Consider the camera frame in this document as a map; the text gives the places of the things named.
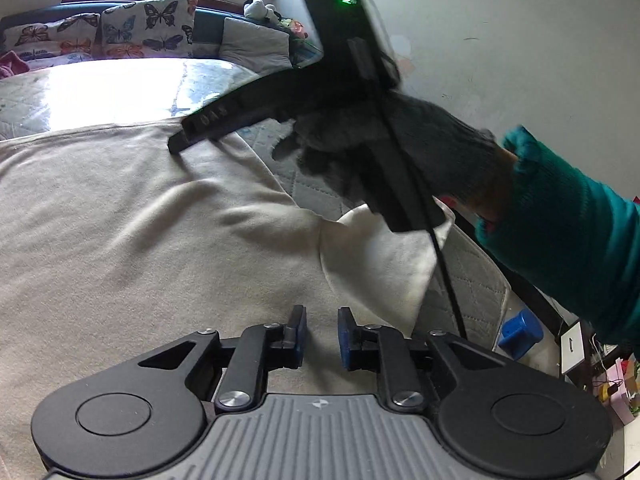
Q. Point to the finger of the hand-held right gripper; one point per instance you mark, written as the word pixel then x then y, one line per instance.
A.
pixel 210 121

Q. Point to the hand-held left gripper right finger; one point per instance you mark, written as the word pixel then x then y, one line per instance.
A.
pixel 345 340

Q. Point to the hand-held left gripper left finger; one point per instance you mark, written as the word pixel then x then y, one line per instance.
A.
pixel 298 337

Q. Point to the beige cloth garment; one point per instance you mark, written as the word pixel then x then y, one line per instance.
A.
pixel 150 220

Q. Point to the person's right forearm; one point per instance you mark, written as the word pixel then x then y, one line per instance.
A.
pixel 565 230

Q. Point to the person's right hand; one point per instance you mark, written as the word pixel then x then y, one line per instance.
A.
pixel 450 150

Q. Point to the pink and green toy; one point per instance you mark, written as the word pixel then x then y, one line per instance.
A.
pixel 295 29

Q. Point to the grey pillow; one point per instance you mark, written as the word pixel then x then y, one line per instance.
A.
pixel 255 45

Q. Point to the black and white plush toy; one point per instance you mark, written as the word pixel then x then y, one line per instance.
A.
pixel 257 9

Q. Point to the large butterfly print pillow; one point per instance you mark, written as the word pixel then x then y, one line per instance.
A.
pixel 150 25

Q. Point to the blue plastic stool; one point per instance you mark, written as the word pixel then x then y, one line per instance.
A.
pixel 522 332

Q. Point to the long butterfly print pillow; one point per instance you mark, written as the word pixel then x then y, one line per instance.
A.
pixel 50 36

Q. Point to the pink cloth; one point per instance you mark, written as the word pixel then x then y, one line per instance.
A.
pixel 12 65

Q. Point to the white box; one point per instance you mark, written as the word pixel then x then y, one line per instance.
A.
pixel 572 347

